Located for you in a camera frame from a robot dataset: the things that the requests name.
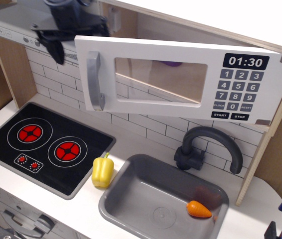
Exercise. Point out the black clamp piece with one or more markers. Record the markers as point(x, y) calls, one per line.
point(271, 232)

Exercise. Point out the orange toy carrot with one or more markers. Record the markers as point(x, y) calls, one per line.
point(196, 209)

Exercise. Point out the grey toy sink basin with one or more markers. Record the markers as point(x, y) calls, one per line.
point(148, 198)

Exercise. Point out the purple toy eggplant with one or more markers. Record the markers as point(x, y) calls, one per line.
point(171, 64)

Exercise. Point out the yellow toy bell pepper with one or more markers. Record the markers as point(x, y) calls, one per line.
point(103, 168)

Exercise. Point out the grey oven door handle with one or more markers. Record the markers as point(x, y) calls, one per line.
point(28, 228)

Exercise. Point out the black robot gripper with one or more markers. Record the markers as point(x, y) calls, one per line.
point(68, 19)

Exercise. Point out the grey microwave door handle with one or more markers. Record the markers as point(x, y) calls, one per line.
point(93, 66)

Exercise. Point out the wooden microwave cabinet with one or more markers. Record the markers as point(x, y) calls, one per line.
point(256, 22)

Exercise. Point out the black toy stovetop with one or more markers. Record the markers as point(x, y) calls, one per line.
point(50, 149)

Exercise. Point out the white toy microwave door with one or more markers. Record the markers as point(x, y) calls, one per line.
point(214, 82)

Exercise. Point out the grey range hood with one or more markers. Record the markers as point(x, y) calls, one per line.
point(16, 19)

